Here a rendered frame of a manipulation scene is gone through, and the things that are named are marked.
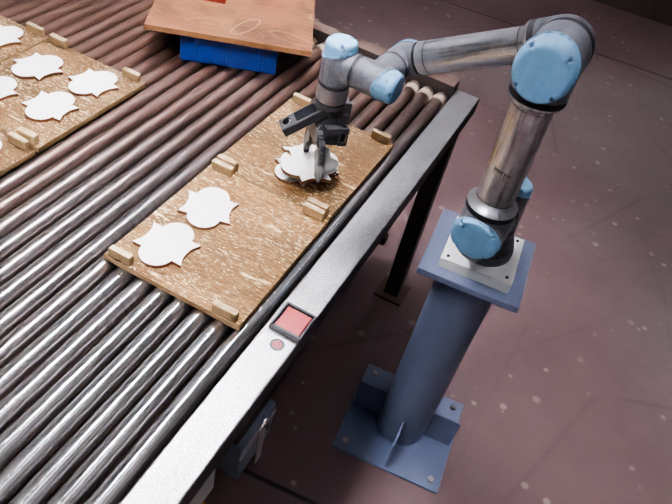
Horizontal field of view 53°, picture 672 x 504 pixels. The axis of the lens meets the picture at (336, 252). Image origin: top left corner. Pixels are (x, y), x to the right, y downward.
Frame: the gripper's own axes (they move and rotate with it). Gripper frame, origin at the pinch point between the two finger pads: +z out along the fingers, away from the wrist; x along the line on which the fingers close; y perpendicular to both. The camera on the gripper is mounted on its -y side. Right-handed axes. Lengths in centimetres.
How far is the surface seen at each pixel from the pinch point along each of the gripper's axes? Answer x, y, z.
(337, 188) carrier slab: -2.8, 7.8, 5.7
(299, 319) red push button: -43.4, -13.1, 6.4
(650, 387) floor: -29, 152, 99
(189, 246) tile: -20.5, -33.2, 4.6
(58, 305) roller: -31, -61, 8
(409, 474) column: -44, 38, 98
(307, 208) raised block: -11.9, -3.2, 3.6
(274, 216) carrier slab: -11.7, -11.3, 5.7
